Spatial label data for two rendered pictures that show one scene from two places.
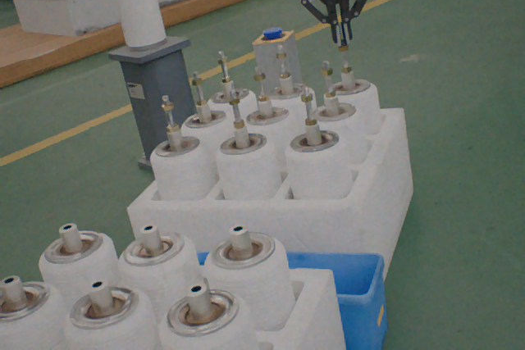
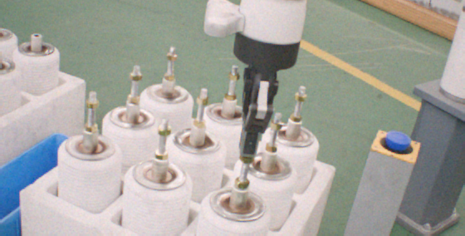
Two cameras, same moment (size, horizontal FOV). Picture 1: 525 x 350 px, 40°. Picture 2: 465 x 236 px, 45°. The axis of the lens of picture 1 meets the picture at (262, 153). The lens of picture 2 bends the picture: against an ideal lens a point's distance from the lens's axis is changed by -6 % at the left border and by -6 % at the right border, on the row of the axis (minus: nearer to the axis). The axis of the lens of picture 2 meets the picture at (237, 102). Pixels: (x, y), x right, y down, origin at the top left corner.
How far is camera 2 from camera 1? 1.41 m
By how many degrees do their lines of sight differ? 76
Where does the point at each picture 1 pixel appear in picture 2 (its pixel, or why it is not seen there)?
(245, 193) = not seen: hidden behind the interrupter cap
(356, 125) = (129, 191)
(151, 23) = (454, 71)
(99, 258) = (17, 56)
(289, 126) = (172, 156)
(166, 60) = (439, 114)
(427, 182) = not seen: outside the picture
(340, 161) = (61, 169)
